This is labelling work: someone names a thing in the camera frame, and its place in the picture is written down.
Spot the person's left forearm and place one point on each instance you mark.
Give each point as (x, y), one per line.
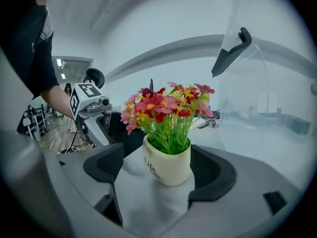
(57, 100)

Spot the person's black shirt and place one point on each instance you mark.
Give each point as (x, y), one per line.
(29, 58)

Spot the colourful flowers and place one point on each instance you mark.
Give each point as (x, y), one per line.
(171, 167)

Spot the silver metal clip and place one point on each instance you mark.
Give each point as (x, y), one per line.
(208, 124)

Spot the black office chair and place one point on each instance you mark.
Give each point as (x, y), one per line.
(95, 76)

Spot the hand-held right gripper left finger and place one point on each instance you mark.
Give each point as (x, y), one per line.
(86, 177)

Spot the black keyboard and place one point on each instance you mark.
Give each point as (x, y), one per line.
(214, 114)

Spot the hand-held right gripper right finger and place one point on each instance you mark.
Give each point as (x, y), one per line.
(235, 202)

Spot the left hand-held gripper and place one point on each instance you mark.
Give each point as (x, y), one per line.
(84, 100)

